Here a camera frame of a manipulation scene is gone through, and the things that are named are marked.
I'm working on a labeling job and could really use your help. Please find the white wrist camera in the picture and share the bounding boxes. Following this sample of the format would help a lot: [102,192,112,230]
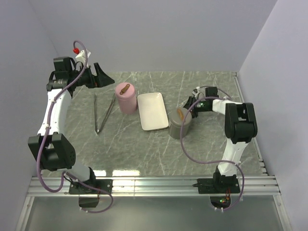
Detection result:
[192,87,204,99]
[73,48,91,64]

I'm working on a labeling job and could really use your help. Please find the grey cylindrical container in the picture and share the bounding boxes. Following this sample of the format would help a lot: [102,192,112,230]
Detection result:
[168,107,193,140]

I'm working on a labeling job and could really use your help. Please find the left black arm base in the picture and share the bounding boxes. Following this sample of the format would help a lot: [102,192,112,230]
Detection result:
[68,179,113,195]

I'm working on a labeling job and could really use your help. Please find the white rectangular plate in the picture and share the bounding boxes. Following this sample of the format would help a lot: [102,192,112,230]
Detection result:
[137,92,168,131]

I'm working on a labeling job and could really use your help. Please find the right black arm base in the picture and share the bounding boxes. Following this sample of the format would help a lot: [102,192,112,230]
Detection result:
[192,178,241,194]

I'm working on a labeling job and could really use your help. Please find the aluminium rail frame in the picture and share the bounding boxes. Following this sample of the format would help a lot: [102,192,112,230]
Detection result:
[27,176,281,197]

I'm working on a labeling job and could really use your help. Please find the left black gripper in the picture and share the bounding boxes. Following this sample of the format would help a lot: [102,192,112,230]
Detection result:
[69,63,114,89]

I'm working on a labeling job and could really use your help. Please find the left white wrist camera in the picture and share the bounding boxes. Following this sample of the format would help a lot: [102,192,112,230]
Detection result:
[73,48,91,64]

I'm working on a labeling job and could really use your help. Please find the metal food tongs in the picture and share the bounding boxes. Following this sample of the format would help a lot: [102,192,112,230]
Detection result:
[93,94,116,135]

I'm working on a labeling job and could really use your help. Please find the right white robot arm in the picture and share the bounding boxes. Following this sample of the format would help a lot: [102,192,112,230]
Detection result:
[177,86,257,194]

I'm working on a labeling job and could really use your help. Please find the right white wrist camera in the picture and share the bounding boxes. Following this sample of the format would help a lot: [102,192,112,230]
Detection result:
[192,87,204,99]

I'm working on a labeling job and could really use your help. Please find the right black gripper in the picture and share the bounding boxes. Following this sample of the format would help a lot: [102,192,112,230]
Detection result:
[177,96,209,119]

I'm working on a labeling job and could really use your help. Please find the pink round lid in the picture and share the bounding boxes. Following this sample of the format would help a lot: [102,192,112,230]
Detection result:
[115,82,135,101]

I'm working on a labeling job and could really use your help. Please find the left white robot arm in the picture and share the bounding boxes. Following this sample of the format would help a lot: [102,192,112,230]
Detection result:
[28,57,115,193]

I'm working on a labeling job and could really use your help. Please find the grey round lid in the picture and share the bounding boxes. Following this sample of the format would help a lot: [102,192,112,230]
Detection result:
[169,107,192,127]

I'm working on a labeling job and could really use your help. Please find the pink cylindrical container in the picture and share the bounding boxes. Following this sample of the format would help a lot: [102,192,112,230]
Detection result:
[116,95,137,115]

